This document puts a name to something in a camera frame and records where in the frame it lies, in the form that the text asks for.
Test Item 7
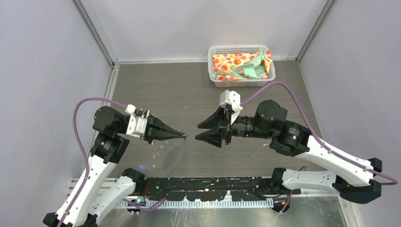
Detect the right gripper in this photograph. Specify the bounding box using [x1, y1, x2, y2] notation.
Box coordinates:
[195, 104, 273, 147]

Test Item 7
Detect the large metal keyring disc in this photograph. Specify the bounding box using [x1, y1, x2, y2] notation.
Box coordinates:
[148, 139, 185, 177]

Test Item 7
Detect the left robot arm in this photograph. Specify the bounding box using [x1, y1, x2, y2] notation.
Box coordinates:
[43, 105, 186, 227]

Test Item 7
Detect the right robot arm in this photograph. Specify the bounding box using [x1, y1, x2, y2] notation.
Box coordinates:
[195, 100, 382, 204]

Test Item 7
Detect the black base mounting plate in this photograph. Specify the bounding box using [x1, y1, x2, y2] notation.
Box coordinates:
[133, 176, 290, 201]

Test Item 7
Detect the white plastic basket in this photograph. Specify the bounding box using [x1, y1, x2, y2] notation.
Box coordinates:
[208, 45, 276, 87]

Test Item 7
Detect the floral patterned cloth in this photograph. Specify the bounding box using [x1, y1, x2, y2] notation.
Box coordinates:
[212, 49, 272, 81]

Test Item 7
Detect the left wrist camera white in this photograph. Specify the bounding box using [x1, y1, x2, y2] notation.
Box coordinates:
[125, 104, 149, 139]

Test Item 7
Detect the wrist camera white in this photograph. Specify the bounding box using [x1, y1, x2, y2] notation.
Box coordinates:
[125, 104, 149, 139]
[219, 90, 243, 125]

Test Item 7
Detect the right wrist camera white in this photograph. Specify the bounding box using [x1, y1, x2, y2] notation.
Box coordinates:
[219, 90, 243, 125]

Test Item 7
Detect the aluminium frame rail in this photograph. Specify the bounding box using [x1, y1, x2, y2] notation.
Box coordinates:
[98, 178, 341, 212]

